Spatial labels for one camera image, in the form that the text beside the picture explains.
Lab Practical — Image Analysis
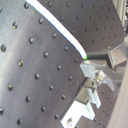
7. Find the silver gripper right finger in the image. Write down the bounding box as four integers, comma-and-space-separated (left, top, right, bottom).
108, 42, 128, 67

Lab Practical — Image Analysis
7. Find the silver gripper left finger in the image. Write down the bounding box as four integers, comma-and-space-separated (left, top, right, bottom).
80, 61, 122, 91

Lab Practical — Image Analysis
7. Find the aluminium frame post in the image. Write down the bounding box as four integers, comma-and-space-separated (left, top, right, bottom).
112, 0, 127, 29

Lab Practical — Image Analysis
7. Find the white cable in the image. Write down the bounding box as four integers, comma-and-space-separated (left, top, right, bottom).
25, 0, 90, 61

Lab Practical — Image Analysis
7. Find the silver metal cable clip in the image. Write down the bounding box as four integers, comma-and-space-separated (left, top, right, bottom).
60, 78, 101, 128

